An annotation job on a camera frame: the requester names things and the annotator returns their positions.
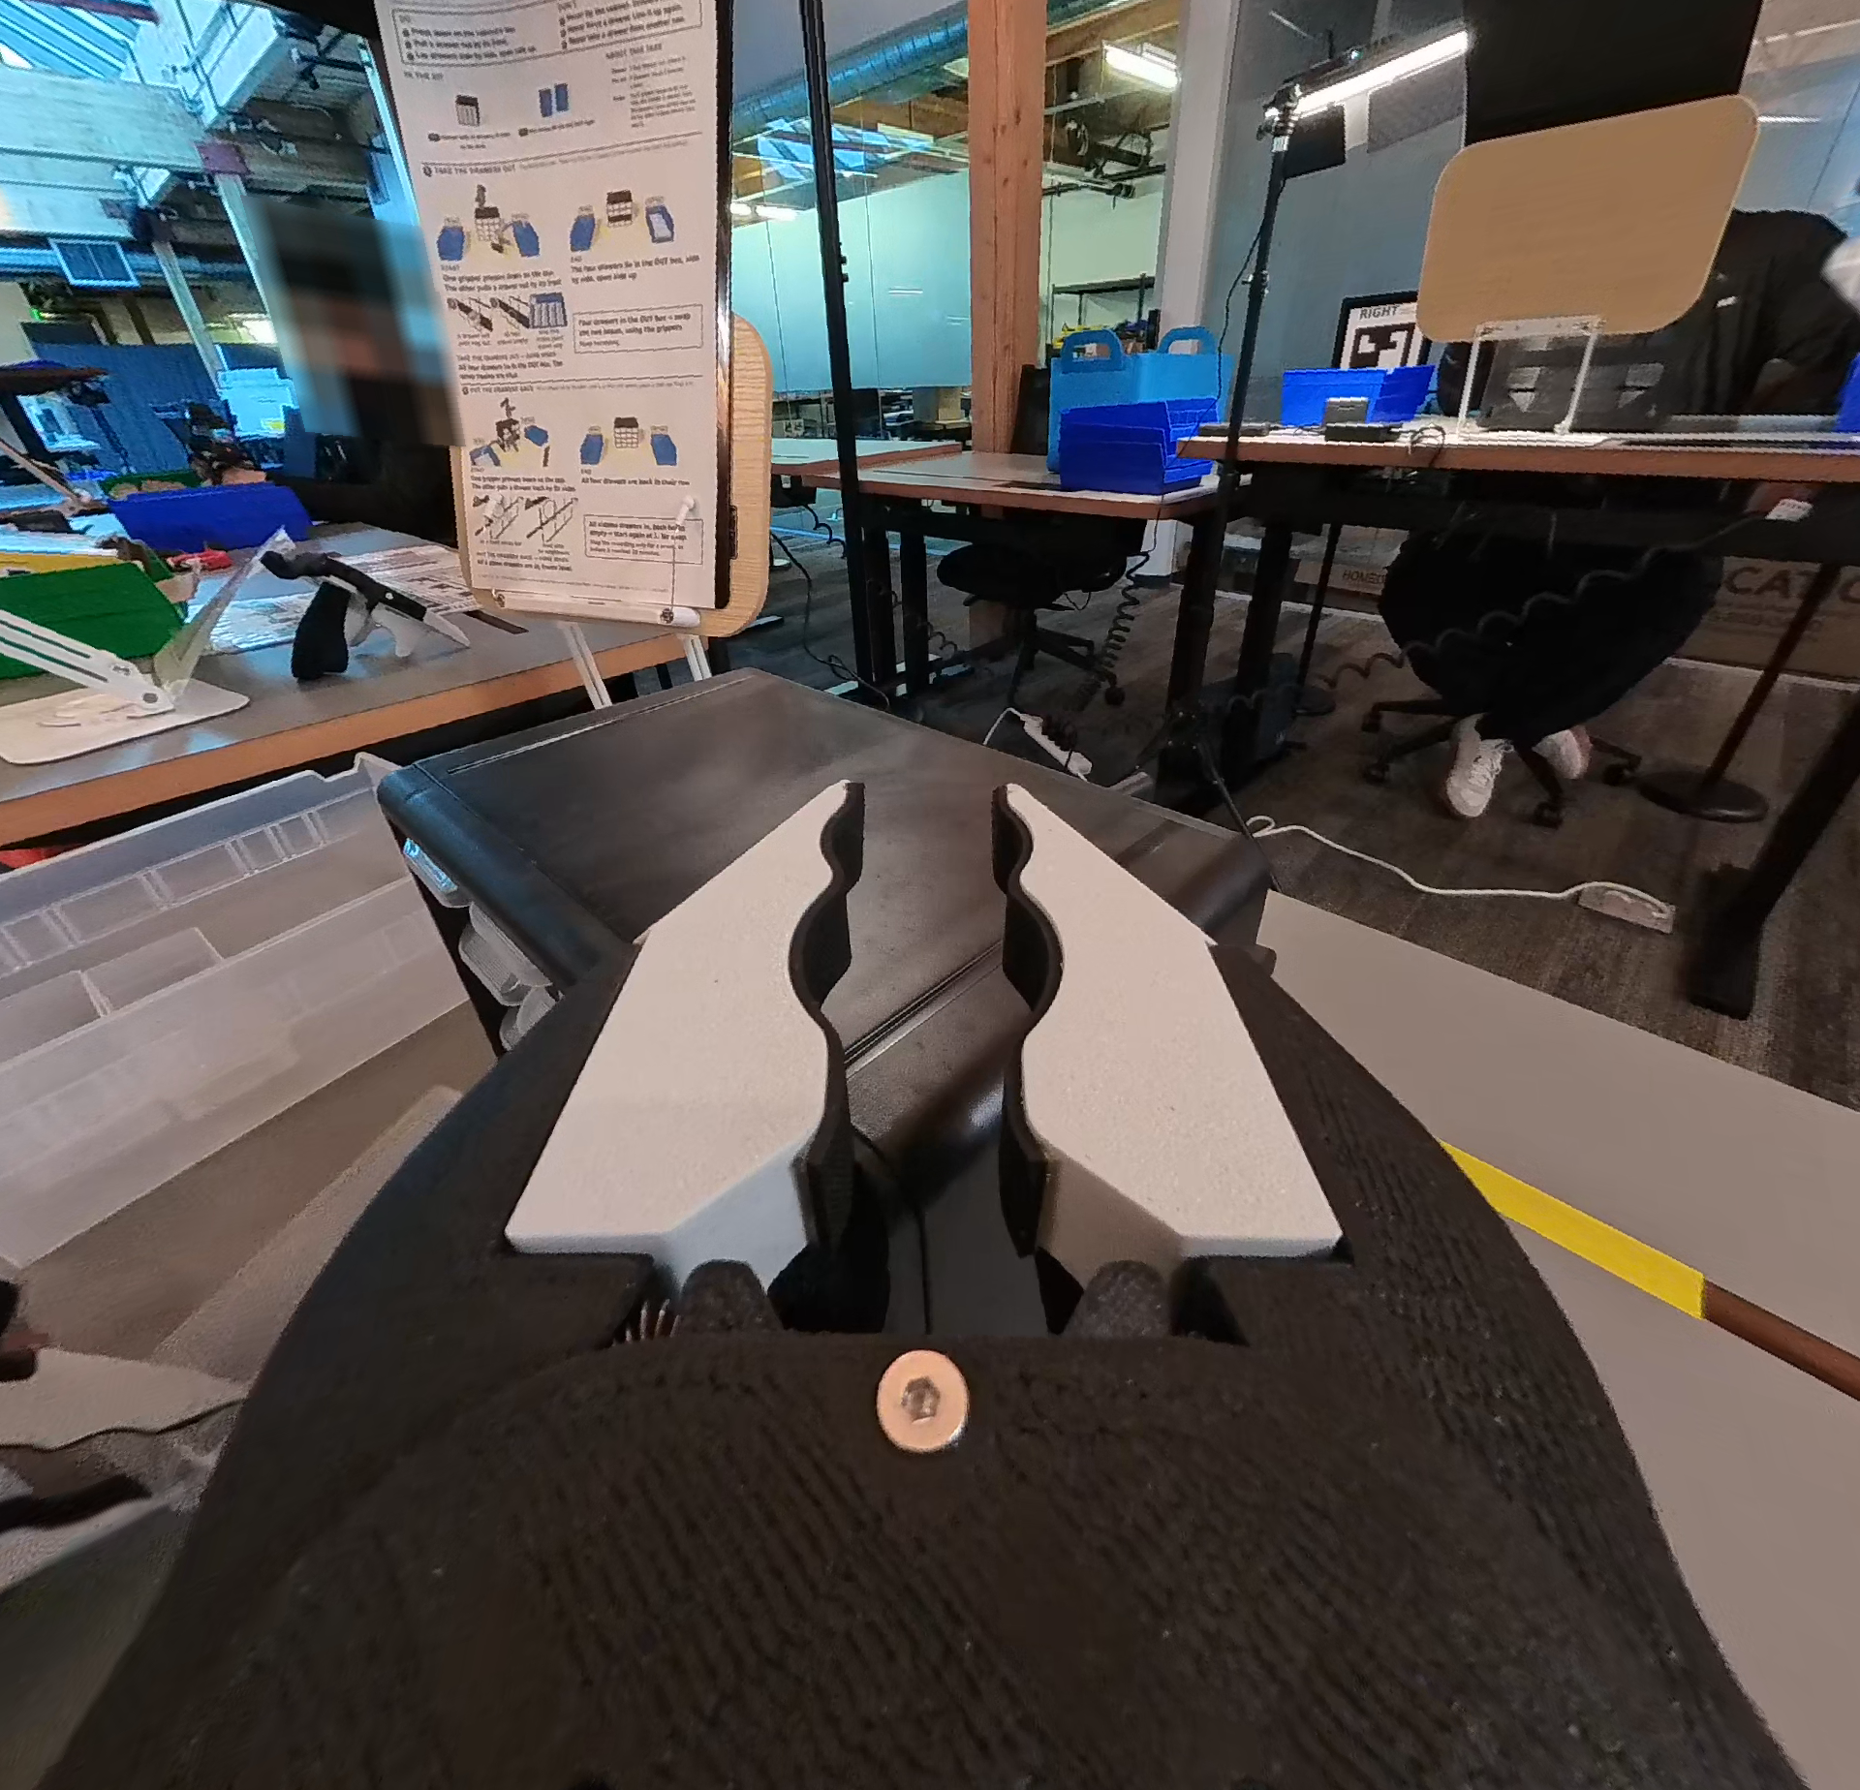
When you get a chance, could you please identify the clear plastic storage bin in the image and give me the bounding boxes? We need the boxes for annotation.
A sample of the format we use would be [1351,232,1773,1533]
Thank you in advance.
[0,756,474,1266]

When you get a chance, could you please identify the black light stand pole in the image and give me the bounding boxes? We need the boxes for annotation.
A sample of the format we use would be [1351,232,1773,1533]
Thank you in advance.
[790,0,892,704]

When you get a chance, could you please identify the black camera tripod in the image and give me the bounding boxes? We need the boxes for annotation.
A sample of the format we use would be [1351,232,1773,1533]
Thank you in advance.
[1148,75,1345,819]

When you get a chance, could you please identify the printed paper sheets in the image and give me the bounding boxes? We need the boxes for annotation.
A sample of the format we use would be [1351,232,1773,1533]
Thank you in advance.
[218,543,523,650]

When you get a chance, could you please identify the wooden desk with black legs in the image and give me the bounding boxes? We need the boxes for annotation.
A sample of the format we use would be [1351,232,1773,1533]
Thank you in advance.
[769,438,1236,717]

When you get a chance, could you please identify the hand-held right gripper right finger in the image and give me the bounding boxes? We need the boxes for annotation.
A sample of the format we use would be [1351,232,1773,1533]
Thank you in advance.
[991,784,1345,1275]

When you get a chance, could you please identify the long wooden desk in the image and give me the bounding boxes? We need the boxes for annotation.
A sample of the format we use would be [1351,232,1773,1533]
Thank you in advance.
[1177,426,1860,1014]

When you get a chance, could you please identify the printed instruction sheet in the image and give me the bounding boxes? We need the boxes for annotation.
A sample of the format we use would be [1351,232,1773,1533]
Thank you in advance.
[364,0,723,617]

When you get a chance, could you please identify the white power strip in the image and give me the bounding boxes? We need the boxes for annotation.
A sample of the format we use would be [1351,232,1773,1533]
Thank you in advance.
[985,707,1094,781]

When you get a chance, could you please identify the idle hand-held gripper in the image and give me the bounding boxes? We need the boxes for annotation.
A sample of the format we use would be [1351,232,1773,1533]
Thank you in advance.
[262,546,474,682]

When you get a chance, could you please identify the black flat panel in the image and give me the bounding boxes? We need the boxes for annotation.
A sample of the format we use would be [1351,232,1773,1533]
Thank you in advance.
[1460,0,1788,142]

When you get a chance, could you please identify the black and white tag board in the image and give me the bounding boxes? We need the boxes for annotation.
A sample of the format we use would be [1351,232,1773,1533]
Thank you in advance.
[1334,289,1433,374]

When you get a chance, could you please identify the cardboard box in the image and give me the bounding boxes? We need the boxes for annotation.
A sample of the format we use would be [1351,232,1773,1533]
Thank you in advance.
[1699,557,1860,680]

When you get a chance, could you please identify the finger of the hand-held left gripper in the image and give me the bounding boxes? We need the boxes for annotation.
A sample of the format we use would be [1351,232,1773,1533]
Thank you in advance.
[0,1470,184,1790]
[0,1347,247,1454]

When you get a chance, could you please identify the wooden board sheet holder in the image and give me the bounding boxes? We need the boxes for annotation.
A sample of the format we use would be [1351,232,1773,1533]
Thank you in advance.
[462,311,772,717]

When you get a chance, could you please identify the black drawer cabinet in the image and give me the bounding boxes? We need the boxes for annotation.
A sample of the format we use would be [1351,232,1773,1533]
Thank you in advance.
[376,668,1281,1197]

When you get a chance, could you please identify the stack of blue bins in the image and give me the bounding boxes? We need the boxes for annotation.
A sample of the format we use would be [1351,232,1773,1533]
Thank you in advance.
[1058,403,1218,496]

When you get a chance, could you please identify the white angled stand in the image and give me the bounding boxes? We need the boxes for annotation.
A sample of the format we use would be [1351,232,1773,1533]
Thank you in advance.
[0,533,292,767]

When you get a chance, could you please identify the group of clear small drawers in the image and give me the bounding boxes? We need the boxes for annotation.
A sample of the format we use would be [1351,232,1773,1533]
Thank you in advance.
[404,838,560,1050]

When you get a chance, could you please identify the yellow tape strip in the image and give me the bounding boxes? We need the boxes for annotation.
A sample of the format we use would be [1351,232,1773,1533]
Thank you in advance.
[1441,1142,1705,1319]

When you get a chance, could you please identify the grey work table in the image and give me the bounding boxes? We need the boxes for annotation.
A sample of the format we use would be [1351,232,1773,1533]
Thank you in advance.
[0,519,714,847]

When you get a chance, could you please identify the white cable with adapter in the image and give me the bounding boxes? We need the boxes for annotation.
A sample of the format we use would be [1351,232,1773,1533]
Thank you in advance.
[1241,816,1676,935]

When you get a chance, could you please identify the green bin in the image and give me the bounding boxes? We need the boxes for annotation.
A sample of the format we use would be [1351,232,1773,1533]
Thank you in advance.
[0,558,184,680]

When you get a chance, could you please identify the wooden board on clear stand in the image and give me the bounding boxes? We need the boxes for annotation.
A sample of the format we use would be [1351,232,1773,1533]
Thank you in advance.
[1417,95,1760,432]

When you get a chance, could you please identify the black device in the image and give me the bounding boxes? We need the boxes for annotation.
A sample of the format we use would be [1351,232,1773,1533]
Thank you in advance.
[1483,345,1701,432]

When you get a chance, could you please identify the wooden post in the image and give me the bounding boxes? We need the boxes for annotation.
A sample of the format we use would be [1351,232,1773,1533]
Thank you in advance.
[966,0,1051,458]

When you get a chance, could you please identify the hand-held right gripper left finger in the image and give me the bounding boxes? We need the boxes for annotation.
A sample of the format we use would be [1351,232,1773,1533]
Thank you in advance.
[504,780,892,1275]

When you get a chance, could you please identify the blue plastic bin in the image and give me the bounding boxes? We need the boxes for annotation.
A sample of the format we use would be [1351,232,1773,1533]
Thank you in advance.
[107,482,315,549]
[1281,364,1436,426]

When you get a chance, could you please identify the blue tote with handles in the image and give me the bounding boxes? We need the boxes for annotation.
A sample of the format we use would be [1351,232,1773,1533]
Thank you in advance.
[1048,327,1218,469]

